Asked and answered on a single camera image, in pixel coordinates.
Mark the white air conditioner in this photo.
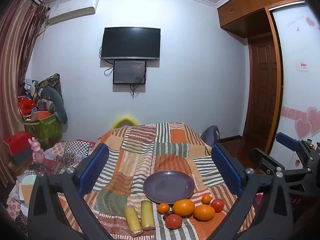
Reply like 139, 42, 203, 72
47, 0, 99, 25

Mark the purple plate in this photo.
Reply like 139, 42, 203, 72
143, 170, 195, 205

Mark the red plastic bag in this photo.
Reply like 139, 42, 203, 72
19, 97, 38, 117

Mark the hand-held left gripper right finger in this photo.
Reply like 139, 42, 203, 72
211, 143, 294, 240

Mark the striped patchwork blanket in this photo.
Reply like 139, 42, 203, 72
57, 122, 258, 240

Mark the medium orange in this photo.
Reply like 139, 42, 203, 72
194, 204, 216, 221

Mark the striped brown curtain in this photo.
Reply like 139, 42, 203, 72
0, 0, 49, 188

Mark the brown wooden door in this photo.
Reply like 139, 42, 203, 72
247, 35, 279, 140

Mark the yellow curved object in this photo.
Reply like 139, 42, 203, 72
111, 116, 139, 130

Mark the large orange with sticker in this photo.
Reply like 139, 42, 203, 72
172, 199, 195, 217

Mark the red box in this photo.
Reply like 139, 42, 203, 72
3, 131, 33, 155

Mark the dark patterned cushion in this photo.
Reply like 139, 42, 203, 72
37, 73, 64, 105

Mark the dark box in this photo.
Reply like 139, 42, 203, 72
10, 146, 34, 166

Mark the pink toy rabbit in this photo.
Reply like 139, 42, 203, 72
28, 137, 45, 165

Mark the small black monitor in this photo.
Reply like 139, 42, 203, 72
113, 60, 147, 85

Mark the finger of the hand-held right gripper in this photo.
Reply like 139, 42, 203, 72
250, 148, 285, 174
276, 132, 310, 160

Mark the checkered quilt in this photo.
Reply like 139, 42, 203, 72
50, 140, 97, 175

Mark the green storage box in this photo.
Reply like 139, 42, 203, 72
24, 114, 63, 145

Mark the grey plush toy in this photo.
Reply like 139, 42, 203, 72
40, 86, 68, 123

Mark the wooden wardrobe with heart stickers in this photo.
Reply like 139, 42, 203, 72
217, 0, 320, 170

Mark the black wall television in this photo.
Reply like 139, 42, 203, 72
101, 27, 161, 61

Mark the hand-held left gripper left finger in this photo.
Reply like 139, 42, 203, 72
27, 142, 112, 240

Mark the pale green plate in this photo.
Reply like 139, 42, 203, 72
21, 175, 38, 205

